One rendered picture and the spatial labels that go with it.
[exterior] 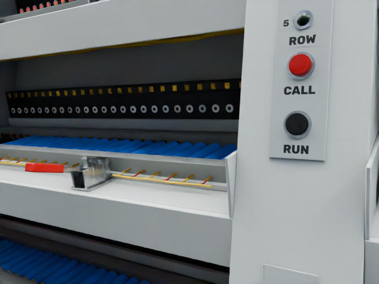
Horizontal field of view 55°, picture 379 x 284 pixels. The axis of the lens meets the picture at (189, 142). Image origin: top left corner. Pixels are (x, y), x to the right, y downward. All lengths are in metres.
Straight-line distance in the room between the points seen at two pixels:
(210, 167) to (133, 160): 0.09
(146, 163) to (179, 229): 0.10
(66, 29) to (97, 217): 0.21
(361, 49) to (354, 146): 0.07
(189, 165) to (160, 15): 0.15
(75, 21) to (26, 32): 0.09
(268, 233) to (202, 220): 0.06
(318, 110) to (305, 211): 0.07
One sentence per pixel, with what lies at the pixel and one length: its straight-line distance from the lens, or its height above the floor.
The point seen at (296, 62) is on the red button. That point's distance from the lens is 0.28.
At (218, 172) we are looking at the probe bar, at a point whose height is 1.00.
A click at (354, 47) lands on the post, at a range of 0.28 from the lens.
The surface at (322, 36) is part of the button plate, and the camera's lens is 0.28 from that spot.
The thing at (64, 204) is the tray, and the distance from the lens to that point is 0.42.
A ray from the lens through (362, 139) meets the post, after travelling 0.27.
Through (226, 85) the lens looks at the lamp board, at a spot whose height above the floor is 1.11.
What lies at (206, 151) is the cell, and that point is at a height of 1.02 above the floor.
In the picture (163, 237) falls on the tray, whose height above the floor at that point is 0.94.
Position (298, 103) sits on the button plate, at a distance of 0.28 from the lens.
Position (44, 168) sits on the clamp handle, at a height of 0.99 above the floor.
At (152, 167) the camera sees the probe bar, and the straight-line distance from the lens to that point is 0.39.
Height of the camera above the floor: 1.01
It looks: 2 degrees up
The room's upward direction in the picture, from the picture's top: 4 degrees clockwise
